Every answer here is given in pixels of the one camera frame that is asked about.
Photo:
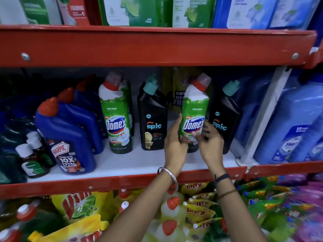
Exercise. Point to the person's right hand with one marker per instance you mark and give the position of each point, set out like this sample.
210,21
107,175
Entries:
212,151

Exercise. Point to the person's left hand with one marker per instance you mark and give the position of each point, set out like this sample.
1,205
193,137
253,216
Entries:
174,151

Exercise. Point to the person's left thumb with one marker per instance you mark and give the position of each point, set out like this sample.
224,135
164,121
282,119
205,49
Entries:
184,139

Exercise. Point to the person's right thumb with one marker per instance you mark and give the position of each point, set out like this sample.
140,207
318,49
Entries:
196,136

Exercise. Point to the green toilet cleaner bottle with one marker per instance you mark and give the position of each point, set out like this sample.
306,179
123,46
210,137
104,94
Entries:
129,98
116,115
195,105

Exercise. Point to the person's right forearm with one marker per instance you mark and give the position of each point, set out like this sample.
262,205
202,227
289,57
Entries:
237,214

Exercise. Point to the person's left forearm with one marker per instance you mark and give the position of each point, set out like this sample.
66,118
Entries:
141,211

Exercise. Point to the black cleaner bottle teal cap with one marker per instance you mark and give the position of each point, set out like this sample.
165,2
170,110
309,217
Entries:
152,77
227,113
152,118

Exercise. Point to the silver bangle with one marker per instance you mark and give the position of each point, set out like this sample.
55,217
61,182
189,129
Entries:
174,177

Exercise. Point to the yellow spouted pouch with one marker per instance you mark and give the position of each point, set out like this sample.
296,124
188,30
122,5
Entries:
194,187
209,223
205,196
200,212

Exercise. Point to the black wristband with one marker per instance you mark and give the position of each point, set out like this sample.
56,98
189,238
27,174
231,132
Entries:
222,178

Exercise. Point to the yellow cleaner pouch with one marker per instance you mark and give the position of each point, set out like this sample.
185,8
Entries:
179,88

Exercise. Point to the large light blue bottle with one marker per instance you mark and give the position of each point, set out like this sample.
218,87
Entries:
290,123
252,110

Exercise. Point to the red shelf beam white board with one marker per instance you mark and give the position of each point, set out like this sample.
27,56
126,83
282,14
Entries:
126,173

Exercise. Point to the pile of green packets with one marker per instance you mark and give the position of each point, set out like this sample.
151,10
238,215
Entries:
262,199

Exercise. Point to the short red shelf beam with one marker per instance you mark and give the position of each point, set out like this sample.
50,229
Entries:
285,168

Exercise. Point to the long red shelf beam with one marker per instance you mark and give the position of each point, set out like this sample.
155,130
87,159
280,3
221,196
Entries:
151,46

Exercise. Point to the blue cleaner bottle red cap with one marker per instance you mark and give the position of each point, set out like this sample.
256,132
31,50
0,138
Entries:
68,143
85,118
93,98

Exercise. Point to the yellow dishwash pouch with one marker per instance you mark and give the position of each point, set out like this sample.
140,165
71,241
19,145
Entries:
75,230
80,205

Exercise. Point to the green lime refill pouch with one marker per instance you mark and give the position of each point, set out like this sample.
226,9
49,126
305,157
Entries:
194,12
133,11

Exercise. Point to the pile of purple packets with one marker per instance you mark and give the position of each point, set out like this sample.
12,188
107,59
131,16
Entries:
305,206

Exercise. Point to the blue refill pouch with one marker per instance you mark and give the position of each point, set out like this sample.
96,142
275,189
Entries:
292,11
242,12

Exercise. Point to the small brown bottle white cap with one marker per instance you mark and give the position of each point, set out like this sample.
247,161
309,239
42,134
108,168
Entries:
44,153
31,163

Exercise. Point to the red shelf beam end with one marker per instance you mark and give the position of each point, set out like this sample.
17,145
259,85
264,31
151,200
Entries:
314,56

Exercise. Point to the green bottle red white cap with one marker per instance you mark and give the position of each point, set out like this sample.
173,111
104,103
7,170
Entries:
37,219
10,234

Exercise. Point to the red refill pouch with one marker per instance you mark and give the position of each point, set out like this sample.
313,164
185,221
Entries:
74,11

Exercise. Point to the dark teal packages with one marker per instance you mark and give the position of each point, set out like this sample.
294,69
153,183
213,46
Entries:
15,133

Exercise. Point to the green white refill pouch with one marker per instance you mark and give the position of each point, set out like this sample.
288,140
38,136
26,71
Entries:
35,10

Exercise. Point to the white shelf upright post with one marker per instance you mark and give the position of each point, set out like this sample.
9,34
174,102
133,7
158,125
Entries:
267,110

